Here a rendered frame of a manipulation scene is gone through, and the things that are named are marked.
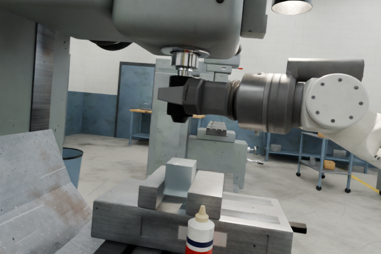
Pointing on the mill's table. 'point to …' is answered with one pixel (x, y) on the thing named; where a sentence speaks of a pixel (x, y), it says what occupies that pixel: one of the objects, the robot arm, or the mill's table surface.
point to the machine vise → (233, 229)
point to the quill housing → (180, 8)
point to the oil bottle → (200, 234)
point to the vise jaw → (206, 194)
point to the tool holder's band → (180, 78)
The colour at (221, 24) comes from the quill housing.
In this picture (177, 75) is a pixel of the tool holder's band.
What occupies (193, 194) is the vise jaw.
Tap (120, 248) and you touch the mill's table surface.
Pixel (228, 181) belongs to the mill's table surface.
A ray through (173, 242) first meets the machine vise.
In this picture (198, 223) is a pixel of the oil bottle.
